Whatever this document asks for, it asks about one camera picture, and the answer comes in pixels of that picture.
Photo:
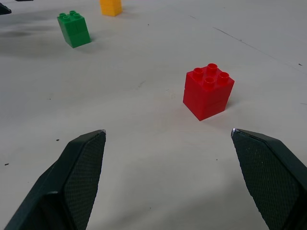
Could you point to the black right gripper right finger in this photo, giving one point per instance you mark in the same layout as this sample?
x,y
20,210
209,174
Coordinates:
x,y
271,177

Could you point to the yellow toy brick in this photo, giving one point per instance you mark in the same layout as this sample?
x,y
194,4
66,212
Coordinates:
x,y
110,7

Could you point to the red toy brick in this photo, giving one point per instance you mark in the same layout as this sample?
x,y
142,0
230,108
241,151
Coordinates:
x,y
206,95

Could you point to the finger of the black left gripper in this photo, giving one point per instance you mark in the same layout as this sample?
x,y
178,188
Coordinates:
x,y
4,10

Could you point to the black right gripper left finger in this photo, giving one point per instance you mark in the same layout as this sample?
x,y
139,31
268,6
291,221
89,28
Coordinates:
x,y
72,182

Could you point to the green toy brick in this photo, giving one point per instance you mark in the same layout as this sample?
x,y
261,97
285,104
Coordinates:
x,y
74,30

